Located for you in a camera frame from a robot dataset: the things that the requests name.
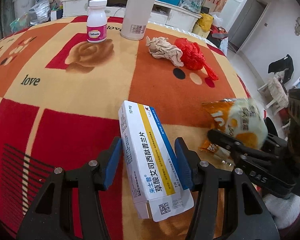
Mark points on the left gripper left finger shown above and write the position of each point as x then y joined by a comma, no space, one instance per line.
50,213

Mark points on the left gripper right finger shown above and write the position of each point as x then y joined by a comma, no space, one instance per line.
245,214

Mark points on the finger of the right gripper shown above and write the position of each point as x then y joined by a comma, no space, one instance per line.
227,142

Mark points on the orange white snack bag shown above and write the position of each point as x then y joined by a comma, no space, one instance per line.
238,118

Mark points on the white medicine box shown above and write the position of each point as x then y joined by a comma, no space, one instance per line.
152,168

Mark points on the white chair with jacket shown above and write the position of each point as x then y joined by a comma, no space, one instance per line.
282,70

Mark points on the red crumpled plastic bag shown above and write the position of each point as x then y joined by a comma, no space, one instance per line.
193,58

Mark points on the red orange patterned blanket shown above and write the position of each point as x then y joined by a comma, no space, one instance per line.
60,96

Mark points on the yellow bag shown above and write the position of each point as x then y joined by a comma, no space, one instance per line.
205,22

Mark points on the white thermos bottle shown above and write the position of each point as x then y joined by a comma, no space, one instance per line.
137,14

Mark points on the white pink pill bottle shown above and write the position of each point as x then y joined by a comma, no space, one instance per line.
97,21

